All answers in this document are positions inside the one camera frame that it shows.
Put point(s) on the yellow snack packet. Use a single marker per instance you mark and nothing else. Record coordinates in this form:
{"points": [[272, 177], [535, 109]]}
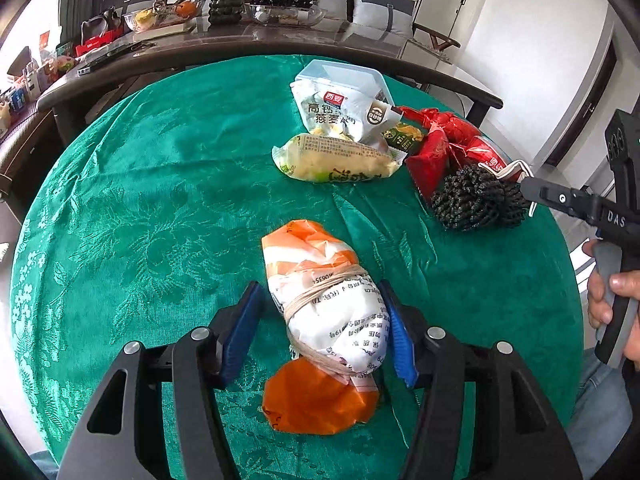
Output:
{"points": [[335, 160]]}

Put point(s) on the clear plastic box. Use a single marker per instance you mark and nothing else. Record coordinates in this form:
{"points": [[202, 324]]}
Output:
{"points": [[340, 74]]}

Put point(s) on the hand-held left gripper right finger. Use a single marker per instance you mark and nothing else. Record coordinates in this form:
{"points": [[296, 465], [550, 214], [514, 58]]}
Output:
{"points": [[400, 336]]}

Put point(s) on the person's leg in jeans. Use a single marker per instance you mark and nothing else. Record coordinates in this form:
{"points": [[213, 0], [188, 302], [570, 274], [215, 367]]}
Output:
{"points": [[597, 420]]}

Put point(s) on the thin book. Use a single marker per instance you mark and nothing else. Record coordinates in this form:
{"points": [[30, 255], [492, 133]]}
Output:
{"points": [[165, 31]]}

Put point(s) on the dark ribbed vase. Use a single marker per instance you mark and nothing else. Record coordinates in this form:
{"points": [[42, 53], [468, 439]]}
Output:
{"points": [[226, 7]]}

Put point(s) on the crumpled red wrapper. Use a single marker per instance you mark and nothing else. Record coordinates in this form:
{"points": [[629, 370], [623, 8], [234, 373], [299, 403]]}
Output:
{"points": [[450, 125]]}

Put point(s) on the person's right hand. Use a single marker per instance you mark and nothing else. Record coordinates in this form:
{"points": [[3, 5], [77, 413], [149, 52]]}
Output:
{"points": [[600, 300]]}

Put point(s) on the glass bowl with fruit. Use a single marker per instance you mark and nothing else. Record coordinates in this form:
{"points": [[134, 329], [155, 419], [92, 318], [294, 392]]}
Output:
{"points": [[160, 17]]}

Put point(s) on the dark side cabinet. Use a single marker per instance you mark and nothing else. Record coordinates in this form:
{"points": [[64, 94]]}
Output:
{"points": [[25, 135]]}

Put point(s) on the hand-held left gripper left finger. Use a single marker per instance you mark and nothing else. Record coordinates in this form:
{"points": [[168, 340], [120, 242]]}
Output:
{"points": [[241, 337]]}

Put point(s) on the orange white plastic bag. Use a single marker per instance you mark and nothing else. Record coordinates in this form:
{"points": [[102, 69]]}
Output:
{"points": [[325, 305]]}

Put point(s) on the black scissors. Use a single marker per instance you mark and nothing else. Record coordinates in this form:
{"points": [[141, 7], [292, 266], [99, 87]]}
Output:
{"points": [[142, 47]]}

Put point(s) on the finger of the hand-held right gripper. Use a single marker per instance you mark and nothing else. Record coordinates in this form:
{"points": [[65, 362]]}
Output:
{"points": [[555, 195]]}

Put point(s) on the green patterned tablecloth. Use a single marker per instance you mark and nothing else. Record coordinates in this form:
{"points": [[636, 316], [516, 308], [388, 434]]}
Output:
{"points": [[150, 210]]}

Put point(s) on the dark dining table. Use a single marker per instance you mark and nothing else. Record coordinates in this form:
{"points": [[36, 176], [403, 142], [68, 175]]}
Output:
{"points": [[300, 37]]}

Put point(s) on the white oatmeal bag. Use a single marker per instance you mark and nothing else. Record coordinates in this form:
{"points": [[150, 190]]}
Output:
{"points": [[330, 110]]}

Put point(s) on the glass bowl with grapes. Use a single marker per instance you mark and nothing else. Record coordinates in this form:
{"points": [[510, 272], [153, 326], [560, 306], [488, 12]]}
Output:
{"points": [[285, 15]]}

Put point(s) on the red box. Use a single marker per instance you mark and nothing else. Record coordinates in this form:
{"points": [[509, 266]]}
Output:
{"points": [[97, 42]]}

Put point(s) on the red white packet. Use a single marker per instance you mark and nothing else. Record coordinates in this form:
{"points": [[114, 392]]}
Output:
{"points": [[487, 155]]}

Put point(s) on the dark green small packet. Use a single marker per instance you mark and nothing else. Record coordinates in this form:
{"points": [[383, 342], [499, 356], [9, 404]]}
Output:
{"points": [[402, 138]]}

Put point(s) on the dark handbag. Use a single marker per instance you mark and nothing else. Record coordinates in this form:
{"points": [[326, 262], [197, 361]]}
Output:
{"points": [[100, 20]]}

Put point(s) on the orange fruit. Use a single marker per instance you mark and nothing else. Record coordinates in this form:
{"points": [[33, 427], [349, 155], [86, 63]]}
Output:
{"points": [[186, 8]]}

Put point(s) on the flat red packet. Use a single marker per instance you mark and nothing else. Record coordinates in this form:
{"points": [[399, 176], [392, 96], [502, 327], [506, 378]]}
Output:
{"points": [[427, 165]]}

